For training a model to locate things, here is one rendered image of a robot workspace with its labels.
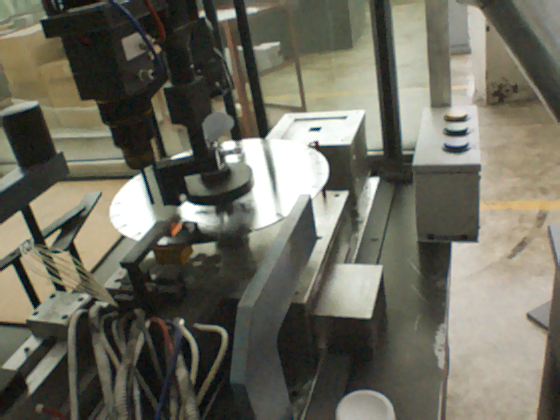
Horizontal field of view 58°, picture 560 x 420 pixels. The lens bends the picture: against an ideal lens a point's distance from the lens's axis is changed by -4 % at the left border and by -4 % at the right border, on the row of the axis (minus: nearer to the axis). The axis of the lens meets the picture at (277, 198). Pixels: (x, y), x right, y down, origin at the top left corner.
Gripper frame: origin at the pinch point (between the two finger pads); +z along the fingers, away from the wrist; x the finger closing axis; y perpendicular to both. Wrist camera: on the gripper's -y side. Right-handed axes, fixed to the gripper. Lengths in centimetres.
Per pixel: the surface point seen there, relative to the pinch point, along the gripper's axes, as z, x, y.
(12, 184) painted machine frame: -2.1, -17.4, -21.7
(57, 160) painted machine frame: -5.1, -9.4, -19.0
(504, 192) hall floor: 33, 182, 85
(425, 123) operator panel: 4.8, 25.4, 36.3
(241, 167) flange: 4.1, 0.3, 4.5
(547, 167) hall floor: 29, 201, 115
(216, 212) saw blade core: 9.9, -9.3, 1.1
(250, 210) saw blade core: 11.3, -9.6, 5.7
